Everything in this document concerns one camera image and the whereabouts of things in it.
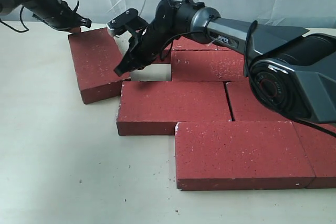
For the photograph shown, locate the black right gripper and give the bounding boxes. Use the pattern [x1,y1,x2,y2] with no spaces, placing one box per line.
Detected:
[114,19,179,77]

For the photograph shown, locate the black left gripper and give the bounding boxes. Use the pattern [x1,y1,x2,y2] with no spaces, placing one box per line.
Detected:
[23,0,92,34]

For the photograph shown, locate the red brick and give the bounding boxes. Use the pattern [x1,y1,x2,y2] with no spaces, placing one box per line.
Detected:
[153,37,218,64]
[216,46,235,51]
[68,28,131,104]
[175,121,316,191]
[171,50,247,82]
[116,81,232,136]
[293,123,335,189]

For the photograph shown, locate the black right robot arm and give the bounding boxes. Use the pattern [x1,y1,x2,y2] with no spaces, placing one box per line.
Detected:
[107,0,335,136]

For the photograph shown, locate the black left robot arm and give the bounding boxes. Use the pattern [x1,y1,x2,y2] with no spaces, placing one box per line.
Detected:
[1,0,92,33]

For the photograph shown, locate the red brick third row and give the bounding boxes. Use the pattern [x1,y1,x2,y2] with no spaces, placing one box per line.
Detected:
[225,81,288,122]

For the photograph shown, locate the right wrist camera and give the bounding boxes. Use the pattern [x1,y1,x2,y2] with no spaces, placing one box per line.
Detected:
[106,8,149,37]

